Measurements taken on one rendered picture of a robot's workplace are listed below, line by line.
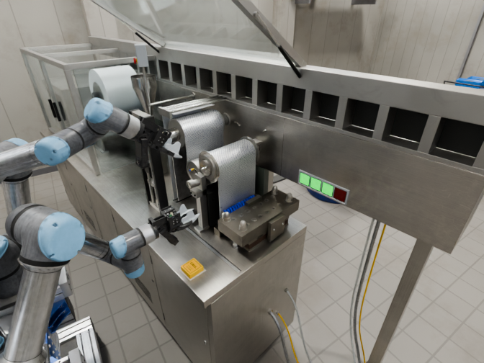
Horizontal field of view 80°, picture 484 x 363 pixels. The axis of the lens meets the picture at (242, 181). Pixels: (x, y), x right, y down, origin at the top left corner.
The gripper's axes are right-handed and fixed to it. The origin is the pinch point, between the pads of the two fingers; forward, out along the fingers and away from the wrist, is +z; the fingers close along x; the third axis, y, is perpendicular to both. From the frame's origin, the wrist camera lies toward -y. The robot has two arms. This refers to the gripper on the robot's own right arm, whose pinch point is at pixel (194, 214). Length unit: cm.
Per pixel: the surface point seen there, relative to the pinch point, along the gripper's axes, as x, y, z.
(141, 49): 58, 60, 16
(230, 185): -0.2, 6.0, 20.6
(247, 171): -0.2, 9.0, 31.9
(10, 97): 338, -9, -18
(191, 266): -10.0, -16.7, -10.5
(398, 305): -74, -47, 62
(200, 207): 8.1, -5.2, 8.8
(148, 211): 41.8, -19.1, -3.6
